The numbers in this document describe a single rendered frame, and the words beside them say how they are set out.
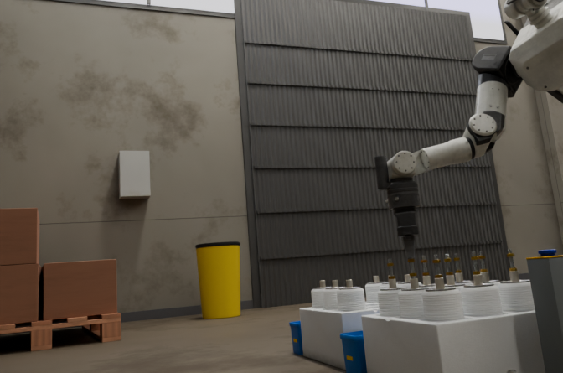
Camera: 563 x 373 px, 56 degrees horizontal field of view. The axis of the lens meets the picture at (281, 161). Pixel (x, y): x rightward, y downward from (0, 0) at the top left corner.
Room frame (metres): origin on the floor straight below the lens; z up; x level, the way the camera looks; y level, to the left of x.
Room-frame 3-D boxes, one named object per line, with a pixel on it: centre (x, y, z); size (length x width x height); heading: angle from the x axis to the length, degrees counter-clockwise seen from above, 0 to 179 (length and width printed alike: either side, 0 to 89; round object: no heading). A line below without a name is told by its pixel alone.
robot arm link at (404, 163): (1.49, -0.33, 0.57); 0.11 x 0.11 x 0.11; 3
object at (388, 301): (1.61, -0.30, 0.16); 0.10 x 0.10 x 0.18
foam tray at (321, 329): (2.05, -0.27, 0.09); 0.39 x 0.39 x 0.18; 20
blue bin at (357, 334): (1.77, -0.30, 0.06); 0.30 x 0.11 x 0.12; 111
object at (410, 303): (1.50, -0.34, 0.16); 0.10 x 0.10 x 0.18
